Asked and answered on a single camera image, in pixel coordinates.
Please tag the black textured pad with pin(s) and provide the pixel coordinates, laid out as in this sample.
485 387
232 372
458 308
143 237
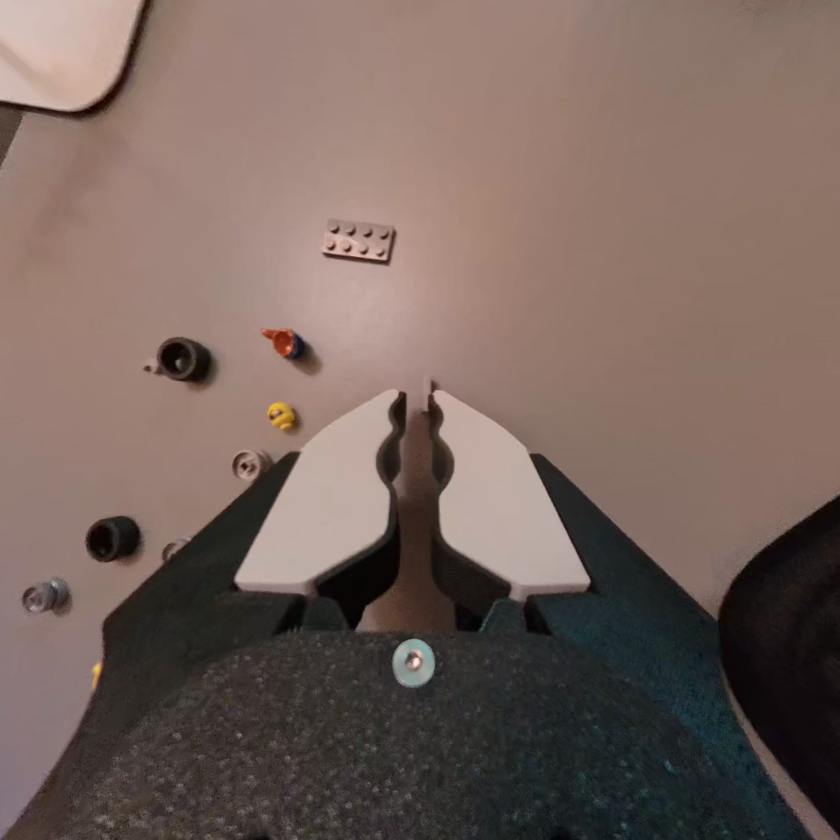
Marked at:
788 656

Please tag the grey studded lego plate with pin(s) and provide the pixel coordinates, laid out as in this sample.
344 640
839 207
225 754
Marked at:
358 240

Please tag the yellow grey lego piece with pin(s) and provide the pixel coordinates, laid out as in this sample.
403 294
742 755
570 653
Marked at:
281 418

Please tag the black lego tire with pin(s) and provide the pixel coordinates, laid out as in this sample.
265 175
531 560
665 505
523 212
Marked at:
103 541
190 361

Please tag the white book stand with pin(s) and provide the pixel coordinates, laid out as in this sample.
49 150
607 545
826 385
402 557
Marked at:
59 46

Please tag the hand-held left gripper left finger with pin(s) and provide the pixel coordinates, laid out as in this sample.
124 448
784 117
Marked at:
322 512

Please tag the yellow small flat piece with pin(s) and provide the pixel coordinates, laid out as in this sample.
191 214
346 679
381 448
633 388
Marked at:
96 675

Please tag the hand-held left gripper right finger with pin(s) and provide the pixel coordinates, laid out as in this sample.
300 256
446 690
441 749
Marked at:
512 519

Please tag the orange blue small piece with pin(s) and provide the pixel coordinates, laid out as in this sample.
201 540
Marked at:
284 344

